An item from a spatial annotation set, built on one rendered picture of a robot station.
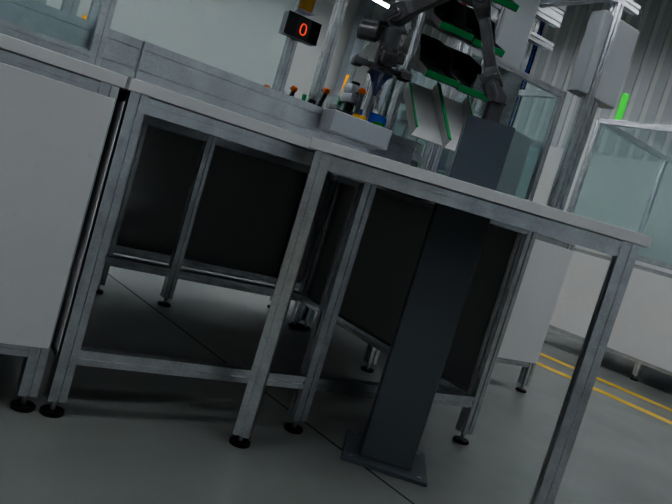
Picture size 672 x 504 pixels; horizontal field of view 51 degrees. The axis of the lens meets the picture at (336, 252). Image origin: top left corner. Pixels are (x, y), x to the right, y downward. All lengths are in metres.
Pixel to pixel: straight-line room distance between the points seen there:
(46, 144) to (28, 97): 0.11
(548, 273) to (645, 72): 8.41
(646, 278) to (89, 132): 4.91
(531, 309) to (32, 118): 2.71
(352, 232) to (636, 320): 4.17
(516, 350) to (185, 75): 2.45
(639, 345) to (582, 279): 0.73
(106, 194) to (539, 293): 2.53
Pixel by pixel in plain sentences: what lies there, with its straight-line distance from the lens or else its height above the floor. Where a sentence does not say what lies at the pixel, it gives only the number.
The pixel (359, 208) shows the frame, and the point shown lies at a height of 0.71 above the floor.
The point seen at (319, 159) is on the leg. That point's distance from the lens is 1.85.
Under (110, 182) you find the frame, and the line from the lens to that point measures 1.78.
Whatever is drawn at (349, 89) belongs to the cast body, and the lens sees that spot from 2.30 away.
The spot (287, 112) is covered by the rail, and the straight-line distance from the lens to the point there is 2.00.
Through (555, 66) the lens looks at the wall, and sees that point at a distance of 12.85.
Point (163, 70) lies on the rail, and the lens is 1.87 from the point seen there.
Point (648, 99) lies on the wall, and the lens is 11.80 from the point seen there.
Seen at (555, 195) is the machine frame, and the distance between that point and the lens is 3.77.
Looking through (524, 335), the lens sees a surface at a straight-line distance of 3.78.
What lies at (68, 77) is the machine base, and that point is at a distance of 1.77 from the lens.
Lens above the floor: 0.74
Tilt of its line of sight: 5 degrees down
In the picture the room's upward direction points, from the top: 17 degrees clockwise
